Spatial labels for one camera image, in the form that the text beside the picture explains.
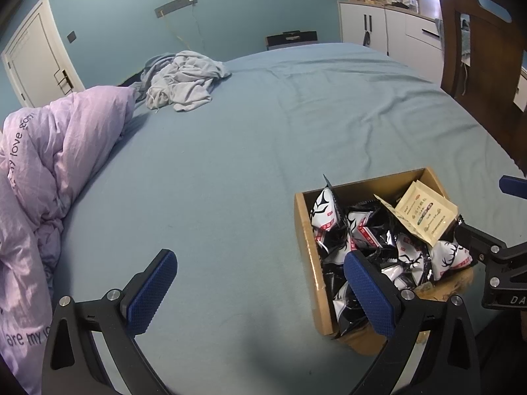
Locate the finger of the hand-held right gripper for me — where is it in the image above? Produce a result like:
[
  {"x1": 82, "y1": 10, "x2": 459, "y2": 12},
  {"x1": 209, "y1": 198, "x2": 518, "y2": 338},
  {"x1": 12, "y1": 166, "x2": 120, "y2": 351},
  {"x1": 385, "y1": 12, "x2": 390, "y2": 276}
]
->
[
  {"x1": 499, "y1": 175, "x2": 527, "y2": 200},
  {"x1": 454, "y1": 218, "x2": 527, "y2": 270}
]

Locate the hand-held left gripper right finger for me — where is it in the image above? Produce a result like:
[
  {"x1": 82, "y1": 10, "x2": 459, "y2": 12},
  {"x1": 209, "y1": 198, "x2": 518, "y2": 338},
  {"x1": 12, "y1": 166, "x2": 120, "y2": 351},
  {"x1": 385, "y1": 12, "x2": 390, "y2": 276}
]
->
[{"x1": 344, "y1": 251, "x2": 484, "y2": 395}]

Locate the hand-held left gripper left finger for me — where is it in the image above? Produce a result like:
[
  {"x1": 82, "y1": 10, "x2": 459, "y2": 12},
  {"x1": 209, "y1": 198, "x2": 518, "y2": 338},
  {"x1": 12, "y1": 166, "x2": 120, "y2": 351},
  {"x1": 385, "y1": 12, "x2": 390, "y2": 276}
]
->
[{"x1": 41, "y1": 249, "x2": 179, "y2": 395}]

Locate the beige paper packet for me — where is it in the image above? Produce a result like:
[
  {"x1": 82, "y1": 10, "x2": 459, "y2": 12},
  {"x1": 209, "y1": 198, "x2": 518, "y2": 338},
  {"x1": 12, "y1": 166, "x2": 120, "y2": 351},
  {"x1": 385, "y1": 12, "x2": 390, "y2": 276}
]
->
[{"x1": 374, "y1": 180, "x2": 459, "y2": 245}]

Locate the pile of black white packets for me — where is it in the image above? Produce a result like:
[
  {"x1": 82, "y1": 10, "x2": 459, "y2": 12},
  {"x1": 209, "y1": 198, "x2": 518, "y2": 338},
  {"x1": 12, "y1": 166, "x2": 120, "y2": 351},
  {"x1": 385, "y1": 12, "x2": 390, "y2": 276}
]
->
[{"x1": 311, "y1": 175, "x2": 474, "y2": 338}]

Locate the brown cardboard box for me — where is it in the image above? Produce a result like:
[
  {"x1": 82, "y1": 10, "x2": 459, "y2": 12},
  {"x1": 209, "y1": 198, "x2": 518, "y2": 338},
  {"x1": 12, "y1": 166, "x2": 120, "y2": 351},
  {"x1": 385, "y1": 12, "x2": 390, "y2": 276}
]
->
[{"x1": 293, "y1": 167, "x2": 474, "y2": 356}]

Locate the brown wooden chair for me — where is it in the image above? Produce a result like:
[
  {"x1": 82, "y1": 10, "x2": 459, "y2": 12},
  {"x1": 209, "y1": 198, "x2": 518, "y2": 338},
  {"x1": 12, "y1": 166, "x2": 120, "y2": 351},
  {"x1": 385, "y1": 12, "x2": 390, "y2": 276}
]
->
[{"x1": 436, "y1": 0, "x2": 527, "y2": 165}]

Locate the purple printed duvet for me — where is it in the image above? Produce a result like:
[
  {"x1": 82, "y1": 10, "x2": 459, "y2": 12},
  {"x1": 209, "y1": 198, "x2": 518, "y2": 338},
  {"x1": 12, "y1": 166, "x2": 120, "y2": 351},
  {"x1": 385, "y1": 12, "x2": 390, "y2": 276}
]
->
[{"x1": 0, "y1": 86, "x2": 138, "y2": 395}]

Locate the bed with blue sheet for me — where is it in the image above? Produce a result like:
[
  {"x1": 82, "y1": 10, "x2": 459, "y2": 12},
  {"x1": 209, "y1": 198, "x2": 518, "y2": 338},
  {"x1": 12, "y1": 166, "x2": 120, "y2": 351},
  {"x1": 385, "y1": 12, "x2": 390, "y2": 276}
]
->
[{"x1": 41, "y1": 42, "x2": 527, "y2": 395}]

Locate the white cabinet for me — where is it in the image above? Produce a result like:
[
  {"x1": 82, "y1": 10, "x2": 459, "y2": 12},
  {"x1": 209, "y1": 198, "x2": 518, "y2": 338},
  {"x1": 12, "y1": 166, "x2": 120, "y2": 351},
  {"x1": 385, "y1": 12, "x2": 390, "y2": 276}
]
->
[{"x1": 338, "y1": 0, "x2": 445, "y2": 87}]

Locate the light grey garment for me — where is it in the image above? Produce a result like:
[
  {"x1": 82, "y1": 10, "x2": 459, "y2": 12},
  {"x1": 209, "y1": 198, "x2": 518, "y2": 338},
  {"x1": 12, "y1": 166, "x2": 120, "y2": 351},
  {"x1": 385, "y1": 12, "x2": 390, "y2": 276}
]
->
[{"x1": 146, "y1": 50, "x2": 232, "y2": 113}]

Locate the blue grey garment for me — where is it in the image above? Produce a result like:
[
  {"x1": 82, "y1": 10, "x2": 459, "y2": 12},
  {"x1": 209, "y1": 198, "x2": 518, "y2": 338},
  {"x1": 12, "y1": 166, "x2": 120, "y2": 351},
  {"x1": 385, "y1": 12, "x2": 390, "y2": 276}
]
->
[{"x1": 124, "y1": 53, "x2": 178, "y2": 99}]

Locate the white door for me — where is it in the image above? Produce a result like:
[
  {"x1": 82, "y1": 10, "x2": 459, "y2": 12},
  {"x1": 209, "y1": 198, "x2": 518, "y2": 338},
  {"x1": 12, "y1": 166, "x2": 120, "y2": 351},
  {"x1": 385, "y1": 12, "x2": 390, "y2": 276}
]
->
[{"x1": 1, "y1": 0, "x2": 86, "y2": 108}]

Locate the yellow thin cable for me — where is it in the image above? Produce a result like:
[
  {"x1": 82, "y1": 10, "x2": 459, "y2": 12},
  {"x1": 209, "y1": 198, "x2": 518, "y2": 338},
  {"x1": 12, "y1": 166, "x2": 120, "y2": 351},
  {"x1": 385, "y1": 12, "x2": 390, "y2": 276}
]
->
[{"x1": 162, "y1": 12, "x2": 194, "y2": 52}]

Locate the dark thin cable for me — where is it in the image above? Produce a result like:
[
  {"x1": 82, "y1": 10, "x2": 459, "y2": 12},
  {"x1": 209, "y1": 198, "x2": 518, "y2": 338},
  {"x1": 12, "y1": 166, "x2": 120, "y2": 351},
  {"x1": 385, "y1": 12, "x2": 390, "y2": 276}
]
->
[{"x1": 191, "y1": 4, "x2": 207, "y2": 54}]

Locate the metal wall bracket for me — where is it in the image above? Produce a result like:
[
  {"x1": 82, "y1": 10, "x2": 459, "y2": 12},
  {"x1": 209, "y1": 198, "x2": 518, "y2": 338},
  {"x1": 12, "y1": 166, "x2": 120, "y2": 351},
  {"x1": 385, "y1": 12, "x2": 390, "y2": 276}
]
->
[{"x1": 154, "y1": 0, "x2": 198, "y2": 18}]

